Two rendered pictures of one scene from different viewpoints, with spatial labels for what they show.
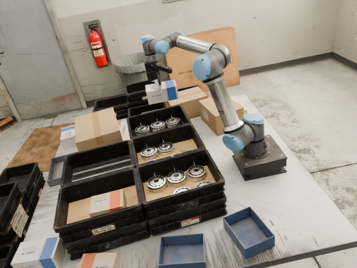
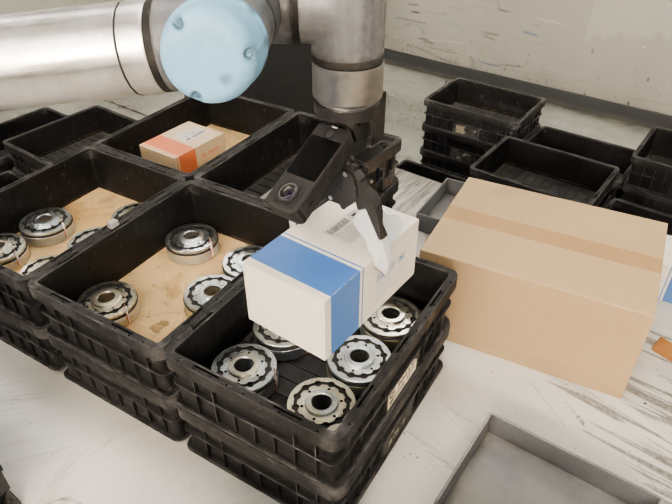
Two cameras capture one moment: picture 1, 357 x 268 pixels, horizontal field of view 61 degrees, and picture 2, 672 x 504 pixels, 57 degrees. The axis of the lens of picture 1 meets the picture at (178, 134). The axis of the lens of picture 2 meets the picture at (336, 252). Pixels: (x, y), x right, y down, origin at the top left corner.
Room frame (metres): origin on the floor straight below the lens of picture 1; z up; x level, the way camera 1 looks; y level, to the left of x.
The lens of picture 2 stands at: (2.25, -0.42, 1.57)
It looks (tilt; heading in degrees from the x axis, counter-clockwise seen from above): 37 degrees down; 129
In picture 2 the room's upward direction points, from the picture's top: straight up
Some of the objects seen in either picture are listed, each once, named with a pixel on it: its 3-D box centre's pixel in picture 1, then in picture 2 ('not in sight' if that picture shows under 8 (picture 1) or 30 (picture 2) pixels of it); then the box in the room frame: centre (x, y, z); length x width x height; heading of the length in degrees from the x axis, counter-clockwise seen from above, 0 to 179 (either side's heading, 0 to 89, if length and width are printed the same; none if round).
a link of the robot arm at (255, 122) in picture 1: (252, 126); not in sight; (1.44, -0.42, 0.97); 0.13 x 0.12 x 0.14; 126
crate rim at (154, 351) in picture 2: (166, 144); (177, 255); (1.49, 0.08, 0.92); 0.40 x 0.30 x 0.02; 98
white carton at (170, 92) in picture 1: (161, 91); (334, 268); (1.87, 0.06, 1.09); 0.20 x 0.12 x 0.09; 92
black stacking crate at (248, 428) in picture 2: (159, 128); (322, 338); (1.79, 0.12, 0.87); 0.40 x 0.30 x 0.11; 98
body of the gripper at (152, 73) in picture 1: (152, 69); (350, 147); (1.87, 0.09, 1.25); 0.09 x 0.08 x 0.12; 92
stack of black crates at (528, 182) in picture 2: (1, 226); (531, 224); (1.67, 1.39, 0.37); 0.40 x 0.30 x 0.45; 2
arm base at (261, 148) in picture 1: (254, 142); not in sight; (1.45, -0.43, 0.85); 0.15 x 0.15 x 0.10
